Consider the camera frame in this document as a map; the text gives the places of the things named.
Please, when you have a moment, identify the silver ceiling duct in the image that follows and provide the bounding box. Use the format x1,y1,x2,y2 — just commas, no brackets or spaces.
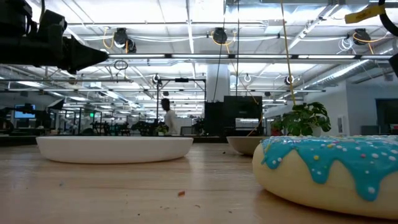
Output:
303,58,398,90

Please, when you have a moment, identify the black equipment box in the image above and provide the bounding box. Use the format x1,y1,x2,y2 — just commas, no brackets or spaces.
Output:
203,101,224,137

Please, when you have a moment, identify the dull olive round plate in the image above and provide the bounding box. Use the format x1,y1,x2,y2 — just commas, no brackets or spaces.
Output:
226,136,266,157

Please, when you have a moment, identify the dark wall screen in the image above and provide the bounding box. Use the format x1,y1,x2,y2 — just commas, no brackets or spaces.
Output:
375,98,398,135

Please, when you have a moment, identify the large blue frosted donut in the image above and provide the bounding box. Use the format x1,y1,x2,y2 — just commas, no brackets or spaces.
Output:
251,134,398,220

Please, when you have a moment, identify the person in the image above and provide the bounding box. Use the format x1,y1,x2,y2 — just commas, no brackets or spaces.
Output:
160,98,179,136

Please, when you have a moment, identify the black hanging cable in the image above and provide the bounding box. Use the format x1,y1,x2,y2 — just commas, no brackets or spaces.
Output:
213,0,226,103
236,0,240,95

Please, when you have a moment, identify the white round plate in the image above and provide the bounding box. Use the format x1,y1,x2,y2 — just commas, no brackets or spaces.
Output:
35,136,194,164

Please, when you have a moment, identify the black ceiling cable reel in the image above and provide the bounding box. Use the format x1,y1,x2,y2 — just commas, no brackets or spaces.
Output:
352,27,373,46
211,27,229,45
113,27,137,54

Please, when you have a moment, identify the black aluminium table frame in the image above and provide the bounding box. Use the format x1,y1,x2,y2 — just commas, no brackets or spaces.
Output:
0,134,228,147

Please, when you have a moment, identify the long ceiling light bar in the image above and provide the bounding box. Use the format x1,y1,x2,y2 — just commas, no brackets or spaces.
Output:
107,53,394,60
6,88,326,93

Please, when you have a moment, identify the black equipment cabinet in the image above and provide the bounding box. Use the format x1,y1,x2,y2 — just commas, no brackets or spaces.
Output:
223,95,264,137

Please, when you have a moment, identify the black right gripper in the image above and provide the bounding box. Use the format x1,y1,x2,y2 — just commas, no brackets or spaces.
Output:
388,52,398,78

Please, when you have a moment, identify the black metal room frame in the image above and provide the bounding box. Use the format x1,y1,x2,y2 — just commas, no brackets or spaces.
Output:
156,77,206,136

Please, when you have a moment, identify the yellow hanging cable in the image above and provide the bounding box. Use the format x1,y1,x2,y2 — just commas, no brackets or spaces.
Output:
279,0,297,106

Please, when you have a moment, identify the computer monitor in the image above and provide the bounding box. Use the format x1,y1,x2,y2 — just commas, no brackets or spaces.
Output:
13,103,37,120

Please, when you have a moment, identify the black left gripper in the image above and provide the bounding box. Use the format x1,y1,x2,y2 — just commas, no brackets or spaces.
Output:
0,0,109,75

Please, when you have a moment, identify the white round pillar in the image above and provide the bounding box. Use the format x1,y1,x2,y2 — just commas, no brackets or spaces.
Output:
206,63,231,103

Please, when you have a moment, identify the white partition board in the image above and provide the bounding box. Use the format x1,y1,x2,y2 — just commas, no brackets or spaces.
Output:
175,117,193,136

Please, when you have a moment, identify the green potted plant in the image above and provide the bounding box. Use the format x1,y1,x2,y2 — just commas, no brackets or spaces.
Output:
271,101,332,138

